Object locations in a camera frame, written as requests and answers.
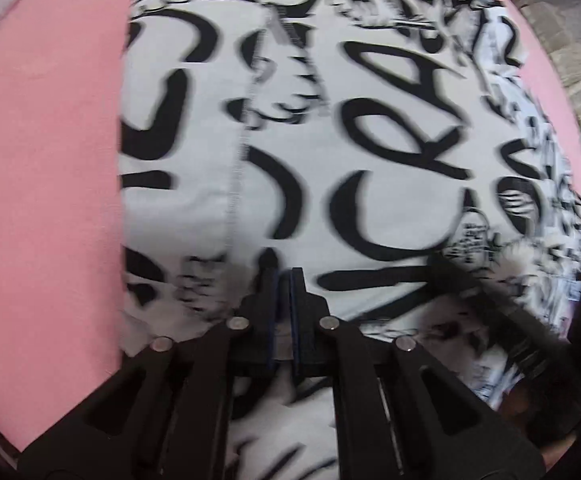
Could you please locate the pink bed blanket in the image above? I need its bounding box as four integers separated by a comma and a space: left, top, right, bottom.
0, 0, 581, 456

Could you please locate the white black printed garment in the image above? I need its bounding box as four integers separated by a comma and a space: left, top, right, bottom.
115, 0, 581, 480

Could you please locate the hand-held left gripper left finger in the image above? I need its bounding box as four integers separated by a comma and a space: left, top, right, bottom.
18, 267, 278, 480

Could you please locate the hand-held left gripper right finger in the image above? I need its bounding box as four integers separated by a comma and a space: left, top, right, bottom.
288, 267, 546, 480

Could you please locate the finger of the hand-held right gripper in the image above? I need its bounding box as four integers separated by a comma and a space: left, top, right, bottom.
431, 254, 574, 361

